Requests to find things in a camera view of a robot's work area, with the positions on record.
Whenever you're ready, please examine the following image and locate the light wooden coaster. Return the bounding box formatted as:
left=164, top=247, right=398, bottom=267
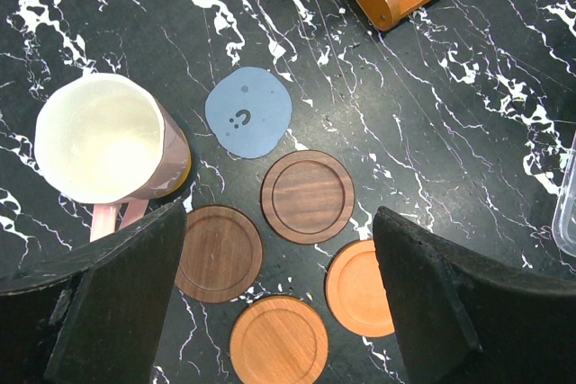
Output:
left=229, top=296, right=329, bottom=383
left=325, top=239, right=394, bottom=337

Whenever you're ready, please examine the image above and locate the blue paper coaster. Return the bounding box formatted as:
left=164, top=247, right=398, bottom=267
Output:
left=204, top=67, right=293, bottom=159

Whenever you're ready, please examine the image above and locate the clear plastic tray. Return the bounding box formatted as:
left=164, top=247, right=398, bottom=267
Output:
left=552, top=139, right=575, bottom=257

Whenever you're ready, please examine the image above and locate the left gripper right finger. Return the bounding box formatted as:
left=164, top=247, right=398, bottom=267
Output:
left=373, top=206, right=575, bottom=383

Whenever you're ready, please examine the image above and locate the dark wooden coaster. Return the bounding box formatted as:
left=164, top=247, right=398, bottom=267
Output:
left=175, top=205, right=264, bottom=303
left=260, top=150, right=355, bottom=245

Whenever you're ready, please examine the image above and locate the orange round paper coaster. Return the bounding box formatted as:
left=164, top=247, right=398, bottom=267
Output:
left=166, top=130, right=193, bottom=194

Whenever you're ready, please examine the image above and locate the pink mug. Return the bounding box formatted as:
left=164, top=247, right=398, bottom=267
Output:
left=34, top=73, right=181, bottom=241

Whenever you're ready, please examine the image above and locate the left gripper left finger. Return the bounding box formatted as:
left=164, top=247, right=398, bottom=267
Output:
left=1, top=201, right=186, bottom=383

